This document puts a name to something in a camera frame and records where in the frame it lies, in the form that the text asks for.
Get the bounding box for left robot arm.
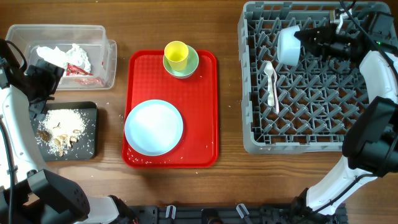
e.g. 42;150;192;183
1;40;139;223

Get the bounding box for black food waste tray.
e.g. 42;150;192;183
30;101;98;161

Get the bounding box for white napkin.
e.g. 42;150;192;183
36;44;91;73

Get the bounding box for food scraps and rice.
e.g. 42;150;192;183
36;109;88;157

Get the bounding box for yellow plastic cup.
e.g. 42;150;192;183
164;41;189;71

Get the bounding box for green saucer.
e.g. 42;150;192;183
163;45;199;79

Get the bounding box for white plastic fork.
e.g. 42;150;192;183
272;70;280;114

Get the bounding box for grey dishwasher rack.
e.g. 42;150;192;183
238;1;398;155

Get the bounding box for clear plastic waste bin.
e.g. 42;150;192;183
5;24;117;91

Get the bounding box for light blue plate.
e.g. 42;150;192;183
124;100;184;156

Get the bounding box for red serving tray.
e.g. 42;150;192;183
121;50;219;169

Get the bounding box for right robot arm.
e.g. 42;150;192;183
290;8;397;223

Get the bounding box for red snack wrapper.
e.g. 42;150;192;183
66;63;104;85

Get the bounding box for light blue bowl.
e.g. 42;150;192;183
277;26;301;66

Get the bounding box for white plastic spoon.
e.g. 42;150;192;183
264;61;275;107

